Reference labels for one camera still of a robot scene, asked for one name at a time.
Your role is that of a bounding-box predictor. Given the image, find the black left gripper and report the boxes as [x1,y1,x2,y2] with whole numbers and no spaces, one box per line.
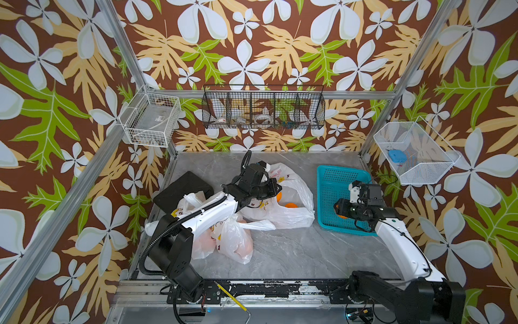
[249,178,283,200]

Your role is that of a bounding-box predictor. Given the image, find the white printed plastic bag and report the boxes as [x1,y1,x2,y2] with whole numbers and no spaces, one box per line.
[143,191,217,260]

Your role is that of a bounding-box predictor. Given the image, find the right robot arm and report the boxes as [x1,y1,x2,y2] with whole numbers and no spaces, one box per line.
[334,181,465,323]

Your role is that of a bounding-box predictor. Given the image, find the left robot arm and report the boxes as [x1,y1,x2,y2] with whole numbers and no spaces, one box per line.
[138,151,282,302]

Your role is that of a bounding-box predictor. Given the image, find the teal plastic basket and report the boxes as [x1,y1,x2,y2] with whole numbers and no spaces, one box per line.
[317,166,376,236]

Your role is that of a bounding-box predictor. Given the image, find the blue object in basket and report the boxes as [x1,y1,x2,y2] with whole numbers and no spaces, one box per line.
[388,149,407,165]

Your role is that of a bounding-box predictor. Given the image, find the black plastic tool case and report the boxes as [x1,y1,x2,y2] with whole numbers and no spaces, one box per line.
[153,171,214,213]

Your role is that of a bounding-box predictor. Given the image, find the white wire basket right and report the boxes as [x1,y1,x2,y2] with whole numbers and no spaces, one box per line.
[374,117,461,186]

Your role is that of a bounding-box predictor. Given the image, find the white wire basket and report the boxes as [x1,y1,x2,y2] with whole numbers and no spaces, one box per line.
[374,117,461,186]
[120,86,182,148]

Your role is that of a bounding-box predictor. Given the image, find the black wire basket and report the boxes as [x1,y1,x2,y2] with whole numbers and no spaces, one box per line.
[201,85,326,130]

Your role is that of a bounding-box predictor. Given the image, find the white wire basket left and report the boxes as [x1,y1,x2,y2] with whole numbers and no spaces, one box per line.
[120,86,182,148]

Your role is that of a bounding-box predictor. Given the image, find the aluminium frame rear bar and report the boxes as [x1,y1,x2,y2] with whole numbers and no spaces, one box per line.
[155,88,397,101]

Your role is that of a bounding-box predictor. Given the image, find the aluminium frame post right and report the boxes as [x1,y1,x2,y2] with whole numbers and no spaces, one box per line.
[360,0,461,156]

